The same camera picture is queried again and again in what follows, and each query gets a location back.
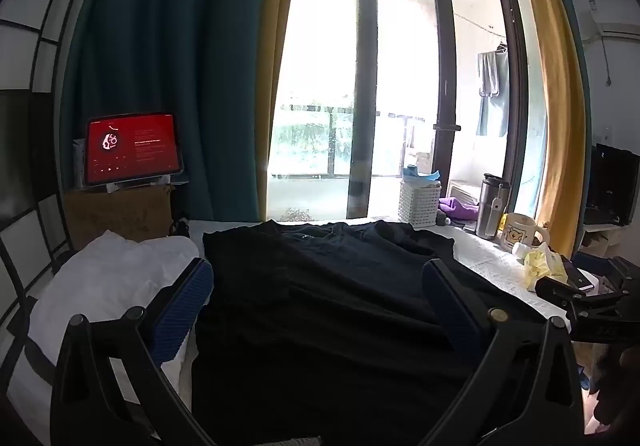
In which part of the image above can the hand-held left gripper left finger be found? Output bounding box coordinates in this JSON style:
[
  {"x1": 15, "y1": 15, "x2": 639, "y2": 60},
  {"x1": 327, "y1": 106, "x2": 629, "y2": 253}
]
[{"x1": 50, "y1": 257, "x2": 216, "y2": 446}]

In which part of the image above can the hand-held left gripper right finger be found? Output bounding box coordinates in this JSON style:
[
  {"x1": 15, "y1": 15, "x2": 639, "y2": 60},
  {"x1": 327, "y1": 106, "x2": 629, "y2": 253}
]
[{"x1": 421, "y1": 258, "x2": 586, "y2": 446}]

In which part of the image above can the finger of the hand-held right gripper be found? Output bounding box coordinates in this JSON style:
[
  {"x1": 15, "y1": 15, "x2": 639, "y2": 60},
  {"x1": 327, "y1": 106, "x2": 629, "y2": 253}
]
[
  {"x1": 573, "y1": 252, "x2": 640, "y2": 295},
  {"x1": 534, "y1": 275, "x2": 609, "y2": 312}
]

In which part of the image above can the black t-shirt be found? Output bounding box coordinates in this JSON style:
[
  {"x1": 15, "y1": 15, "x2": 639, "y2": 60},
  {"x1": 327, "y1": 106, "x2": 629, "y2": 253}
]
[{"x1": 190, "y1": 220, "x2": 556, "y2": 446}]

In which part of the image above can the person's right hand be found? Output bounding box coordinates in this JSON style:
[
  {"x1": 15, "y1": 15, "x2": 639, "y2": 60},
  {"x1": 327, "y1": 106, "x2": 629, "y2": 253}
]
[{"x1": 592, "y1": 345, "x2": 640, "y2": 429}]

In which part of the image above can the yellow plastic bag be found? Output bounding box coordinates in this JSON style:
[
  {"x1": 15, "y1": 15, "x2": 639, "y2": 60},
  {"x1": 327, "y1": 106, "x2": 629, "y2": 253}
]
[{"x1": 520, "y1": 243, "x2": 569, "y2": 295}]

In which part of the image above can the white textured bedspread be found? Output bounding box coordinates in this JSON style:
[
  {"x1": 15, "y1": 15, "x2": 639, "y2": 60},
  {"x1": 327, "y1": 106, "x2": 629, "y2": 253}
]
[{"x1": 170, "y1": 215, "x2": 571, "y2": 446}]

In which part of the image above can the white cartoon mug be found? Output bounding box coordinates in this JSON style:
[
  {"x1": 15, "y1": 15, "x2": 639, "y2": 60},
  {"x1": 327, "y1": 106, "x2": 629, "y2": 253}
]
[{"x1": 500, "y1": 213, "x2": 551, "y2": 255}]

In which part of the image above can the black monitor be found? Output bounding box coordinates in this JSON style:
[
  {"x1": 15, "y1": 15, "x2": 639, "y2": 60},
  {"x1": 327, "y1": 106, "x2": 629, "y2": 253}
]
[{"x1": 584, "y1": 143, "x2": 640, "y2": 227}]

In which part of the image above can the purple cloth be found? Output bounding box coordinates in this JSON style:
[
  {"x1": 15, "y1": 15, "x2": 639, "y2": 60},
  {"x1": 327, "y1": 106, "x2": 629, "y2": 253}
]
[{"x1": 436, "y1": 196, "x2": 481, "y2": 223}]

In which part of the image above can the white cloth pile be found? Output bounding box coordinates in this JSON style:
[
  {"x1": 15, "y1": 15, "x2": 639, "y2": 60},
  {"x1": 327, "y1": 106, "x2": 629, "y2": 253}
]
[{"x1": 7, "y1": 228, "x2": 201, "y2": 446}]

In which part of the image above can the white perforated basket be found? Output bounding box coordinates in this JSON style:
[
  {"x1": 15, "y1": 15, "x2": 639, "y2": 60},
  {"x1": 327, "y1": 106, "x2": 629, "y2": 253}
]
[{"x1": 398, "y1": 178, "x2": 442, "y2": 228}]

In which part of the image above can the stainless steel tumbler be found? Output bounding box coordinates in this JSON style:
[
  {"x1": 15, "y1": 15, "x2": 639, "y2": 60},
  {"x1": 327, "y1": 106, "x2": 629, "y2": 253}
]
[{"x1": 474, "y1": 173, "x2": 512, "y2": 241}]

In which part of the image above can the brown cardboard box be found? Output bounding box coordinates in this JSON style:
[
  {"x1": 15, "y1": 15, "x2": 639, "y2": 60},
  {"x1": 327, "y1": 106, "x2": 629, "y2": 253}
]
[{"x1": 62, "y1": 183, "x2": 176, "y2": 252}]

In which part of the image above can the blue item on basket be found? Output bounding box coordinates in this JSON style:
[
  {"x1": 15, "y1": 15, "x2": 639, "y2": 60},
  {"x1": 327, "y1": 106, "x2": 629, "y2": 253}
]
[{"x1": 402, "y1": 164, "x2": 442, "y2": 185}]

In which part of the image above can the tablet with red screen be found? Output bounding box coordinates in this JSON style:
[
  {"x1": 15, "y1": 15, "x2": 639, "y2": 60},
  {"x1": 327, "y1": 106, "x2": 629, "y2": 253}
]
[{"x1": 83, "y1": 112, "x2": 185, "y2": 187}]

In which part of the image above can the yellow curtain near air conditioner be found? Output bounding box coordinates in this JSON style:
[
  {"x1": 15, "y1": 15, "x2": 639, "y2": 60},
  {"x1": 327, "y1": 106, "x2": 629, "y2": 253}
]
[{"x1": 497, "y1": 0, "x2": 588, "y2": 259}]

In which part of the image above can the blue hanging cloth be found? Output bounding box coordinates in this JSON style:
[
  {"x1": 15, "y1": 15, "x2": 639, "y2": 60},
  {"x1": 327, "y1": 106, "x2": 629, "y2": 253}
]
[{"x1": 475, "y1": 51, "x2": 510, "y2": 137}]

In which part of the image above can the grey hanging towel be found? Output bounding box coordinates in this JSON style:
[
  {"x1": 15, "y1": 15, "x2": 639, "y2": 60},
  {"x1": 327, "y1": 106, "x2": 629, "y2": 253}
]
[{"x1": 476, "y1": 51, "x2": 501, "y2": 100}]

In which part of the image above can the white air conditioner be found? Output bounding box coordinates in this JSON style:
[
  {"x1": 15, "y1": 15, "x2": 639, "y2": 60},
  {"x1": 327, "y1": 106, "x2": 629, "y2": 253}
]
[{"x1": 597, "y1": 17, "x2": 640, "y2": 38}]

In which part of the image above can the yellow curtain beside teal curtain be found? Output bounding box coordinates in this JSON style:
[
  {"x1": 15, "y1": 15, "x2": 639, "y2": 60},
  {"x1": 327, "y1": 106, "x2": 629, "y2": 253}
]
[{"x1": 254, "y1": 0, "x2": 307, "y2": 222}]

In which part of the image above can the dark sliding door frame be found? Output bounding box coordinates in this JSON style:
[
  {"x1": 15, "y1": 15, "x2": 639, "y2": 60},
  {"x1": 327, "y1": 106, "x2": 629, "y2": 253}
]
[{"x1": 346, "y1": 0, "x2": 531, "y2": 227}]

